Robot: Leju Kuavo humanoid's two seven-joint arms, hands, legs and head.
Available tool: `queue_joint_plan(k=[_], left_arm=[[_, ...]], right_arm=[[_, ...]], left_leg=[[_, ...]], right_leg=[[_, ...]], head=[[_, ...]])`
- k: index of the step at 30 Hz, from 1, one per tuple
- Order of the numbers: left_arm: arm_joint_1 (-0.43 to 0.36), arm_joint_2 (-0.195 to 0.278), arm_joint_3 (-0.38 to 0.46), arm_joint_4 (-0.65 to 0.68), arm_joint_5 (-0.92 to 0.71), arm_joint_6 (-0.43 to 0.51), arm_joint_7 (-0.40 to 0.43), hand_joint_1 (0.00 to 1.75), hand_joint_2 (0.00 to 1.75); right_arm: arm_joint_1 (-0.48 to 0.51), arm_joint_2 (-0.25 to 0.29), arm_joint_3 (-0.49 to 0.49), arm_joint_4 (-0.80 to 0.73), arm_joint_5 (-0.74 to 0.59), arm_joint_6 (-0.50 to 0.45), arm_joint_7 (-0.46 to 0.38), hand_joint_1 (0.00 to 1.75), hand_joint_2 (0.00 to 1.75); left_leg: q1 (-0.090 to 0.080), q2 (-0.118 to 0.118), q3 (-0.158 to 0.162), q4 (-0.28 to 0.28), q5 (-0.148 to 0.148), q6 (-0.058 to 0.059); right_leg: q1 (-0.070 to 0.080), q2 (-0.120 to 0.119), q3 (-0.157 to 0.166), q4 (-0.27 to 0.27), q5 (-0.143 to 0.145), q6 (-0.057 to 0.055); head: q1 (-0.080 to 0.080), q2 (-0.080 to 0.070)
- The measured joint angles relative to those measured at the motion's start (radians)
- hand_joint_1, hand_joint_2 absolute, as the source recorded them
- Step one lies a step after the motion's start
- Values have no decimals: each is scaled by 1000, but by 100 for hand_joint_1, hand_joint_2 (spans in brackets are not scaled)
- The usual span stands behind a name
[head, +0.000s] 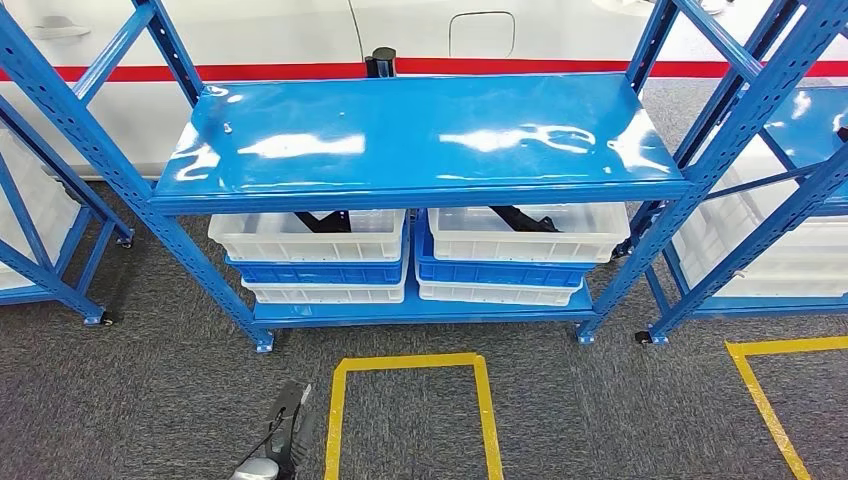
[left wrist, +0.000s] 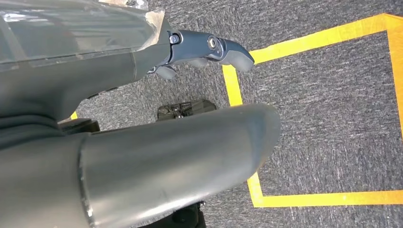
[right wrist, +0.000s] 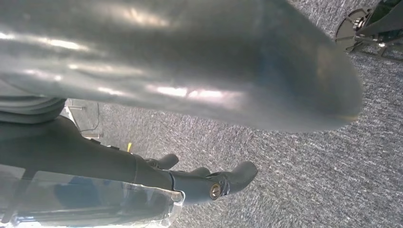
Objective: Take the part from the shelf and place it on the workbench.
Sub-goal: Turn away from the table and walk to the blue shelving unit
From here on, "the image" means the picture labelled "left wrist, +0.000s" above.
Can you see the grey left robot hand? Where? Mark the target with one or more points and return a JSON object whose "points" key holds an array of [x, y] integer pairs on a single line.
{"points": [[78, 72]]}

